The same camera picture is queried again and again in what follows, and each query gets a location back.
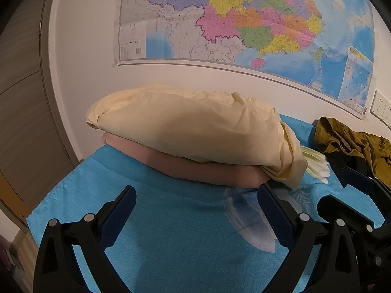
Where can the white wall socket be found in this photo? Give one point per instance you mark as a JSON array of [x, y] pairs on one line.
[[378, 103], [388, 113]]

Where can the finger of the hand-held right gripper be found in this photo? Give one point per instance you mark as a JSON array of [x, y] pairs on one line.
[[339, 209], [351, 174]]

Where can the blue printed blanket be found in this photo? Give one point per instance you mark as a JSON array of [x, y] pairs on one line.
[[183, 219]]

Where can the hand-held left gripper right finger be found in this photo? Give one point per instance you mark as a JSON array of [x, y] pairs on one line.
[[275, 213]]

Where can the wooden door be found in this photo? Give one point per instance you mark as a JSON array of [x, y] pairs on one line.
[[24, 128]]

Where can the black garment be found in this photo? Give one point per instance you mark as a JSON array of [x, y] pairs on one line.
[[339, 160]]

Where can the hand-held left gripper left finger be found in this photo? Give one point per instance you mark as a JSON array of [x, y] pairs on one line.
[[120, 210]]

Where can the olive green garment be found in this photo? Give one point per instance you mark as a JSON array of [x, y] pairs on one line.
[[345, 137]]

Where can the colourful wall map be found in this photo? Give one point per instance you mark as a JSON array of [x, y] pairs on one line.
[[244, 21]]

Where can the cream garment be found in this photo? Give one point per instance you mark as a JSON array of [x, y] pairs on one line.
[[189, 128]]

